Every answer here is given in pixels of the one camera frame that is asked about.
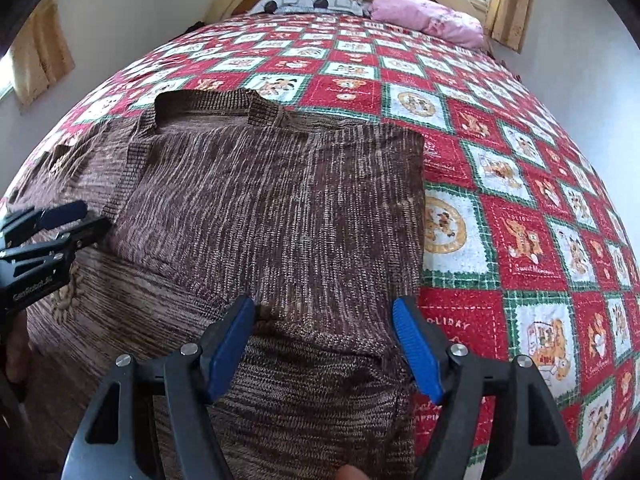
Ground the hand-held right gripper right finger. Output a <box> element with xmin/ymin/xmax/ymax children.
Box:
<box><xmin>391</xmin><ymin>296</ymin><xmax>583</xmax><ymax>480</ymax></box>

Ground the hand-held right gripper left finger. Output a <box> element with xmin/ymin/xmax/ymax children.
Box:
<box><xmin>62</xmin><ymin>295</ymin><xmax>258</xmax><ymax>480</ymax></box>

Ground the yellow curtain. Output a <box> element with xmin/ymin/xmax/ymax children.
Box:
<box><xmin>10</xmin><ymin>0</ymin><xmax>76</xmax><ymax>108</ymax></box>
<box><xmin>484</xmin><ymin>0</ymin><xmax>536</xmax><ymax>53</ymax></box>

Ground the red bear-print bed quilt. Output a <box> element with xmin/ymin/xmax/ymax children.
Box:
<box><xmin>0</xmin><ymin>10</ymin><xmax>640</xmax><ymax>480</ymax></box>

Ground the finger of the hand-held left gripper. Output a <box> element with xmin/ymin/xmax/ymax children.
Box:
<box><xmin>0</xmin><ymin>201</ymin><xmax>89</xmax><ymax>247</ymax></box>
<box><xmin>7</xmin><ymin>216</ymin><xmax>112</xmax><ymax>267</ymax></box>

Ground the pink pillow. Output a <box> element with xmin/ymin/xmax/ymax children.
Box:
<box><xmin>367</xmin><ymin>0</ymin><xmax>487</xmax><ymax>51</ymax></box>

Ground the brown knit sweater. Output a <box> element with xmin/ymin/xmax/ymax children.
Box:
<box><xmin>0</xmin><ymin>87</ymin><xmax>426</xmax><ymax>480</ymax></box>

